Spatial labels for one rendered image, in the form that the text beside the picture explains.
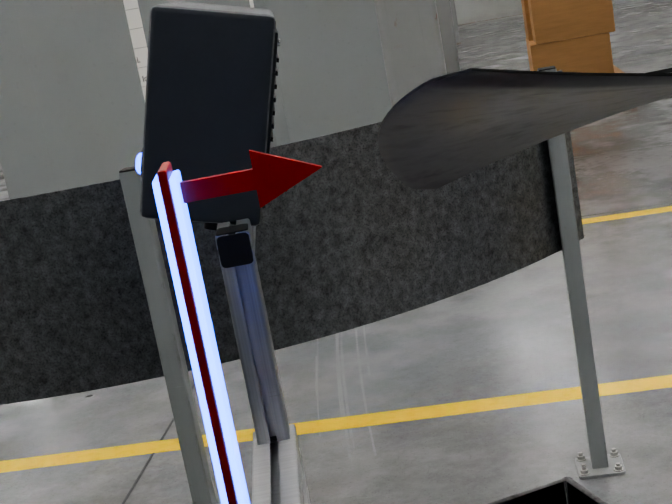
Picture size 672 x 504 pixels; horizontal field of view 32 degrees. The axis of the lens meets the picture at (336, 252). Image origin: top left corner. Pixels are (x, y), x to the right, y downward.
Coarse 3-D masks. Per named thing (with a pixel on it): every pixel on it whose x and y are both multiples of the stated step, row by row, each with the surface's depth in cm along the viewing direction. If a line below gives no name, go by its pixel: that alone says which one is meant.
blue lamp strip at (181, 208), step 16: (176, 176) 47; (176, 192) 46; (176, 208) 46; (192, 240) 48; (192, 256) 47; (192, 272) 47; (192, 288) 47; (208, 320) 48; (208, 336) 48; (208, 352) 48; (224, 384) 50; (224, 400) 49; (224, 416) 49; (224, 432) 49; (240, 464) 51; (240, 480) 49; (240, 496) 49
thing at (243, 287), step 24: (240, 288) 102; (240, 312) 102; (264, 312) 102; (240, 336) 102; (264, 336) 103; (240, 360) 103; (264, 360) 103; (264, 384) 105; (264, 408) 105; (264, 432) 105; (288, 432) 105
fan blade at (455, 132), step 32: (416, 96) 40; (448, 96) 40; (480, 96) 41; (512, 96) 41; (544, 96) 42; (576, 96) 43; (608, 96) 45; (640, 96) 50; (384, 128) 46; (416, 128) 47; (448, 128) 48; (480, 128) 50; (512, 128) 52; (544, 128) 54; (576, 128) 58; (384, 160) 53; (416, 160) 54; (448, 160) 56; (480, 160) 58
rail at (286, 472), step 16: (256, 448) 104; (272, 448) 107; (288, 448) 103; (256, 464) 101; (272, 464) 103; (288, 464) 99; (256, 480) 97; (272, 480) 100; (288, 480) 96; (304, 480) 106; (256, 496) 94; (272, 496) 97; (288, 496) 93; (304, 496) 100
